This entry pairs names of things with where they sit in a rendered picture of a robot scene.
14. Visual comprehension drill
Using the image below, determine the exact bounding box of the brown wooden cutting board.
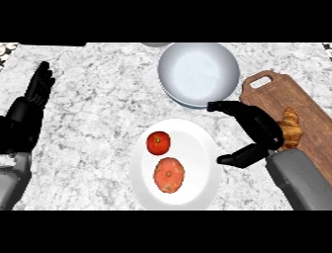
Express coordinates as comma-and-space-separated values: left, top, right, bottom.
239, 69, 332, 190

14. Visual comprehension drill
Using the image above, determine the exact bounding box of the pale grey round object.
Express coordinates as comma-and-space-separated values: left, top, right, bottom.
140, 42, 174, 48

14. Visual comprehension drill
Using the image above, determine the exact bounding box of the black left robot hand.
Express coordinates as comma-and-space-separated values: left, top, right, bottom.
0, 60, 55, 155

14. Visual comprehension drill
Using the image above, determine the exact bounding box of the dark appliance edge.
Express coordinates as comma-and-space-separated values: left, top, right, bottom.
18, 42, 86, 47

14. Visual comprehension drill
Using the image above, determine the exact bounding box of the white oval plate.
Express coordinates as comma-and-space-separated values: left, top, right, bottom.
128, 118, 222, 211

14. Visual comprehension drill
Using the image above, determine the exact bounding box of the pale grey bowl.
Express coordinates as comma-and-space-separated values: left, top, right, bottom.
157, 42, 242, 109

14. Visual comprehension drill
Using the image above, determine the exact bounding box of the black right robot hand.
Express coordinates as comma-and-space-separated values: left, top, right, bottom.
205, 100, 285, 169

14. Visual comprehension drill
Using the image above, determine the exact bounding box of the golden brown croissant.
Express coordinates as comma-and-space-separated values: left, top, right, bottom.
276, 106, 304, 149

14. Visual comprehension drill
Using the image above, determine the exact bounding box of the red tomato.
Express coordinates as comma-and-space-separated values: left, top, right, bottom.
146, 130, 171, 156

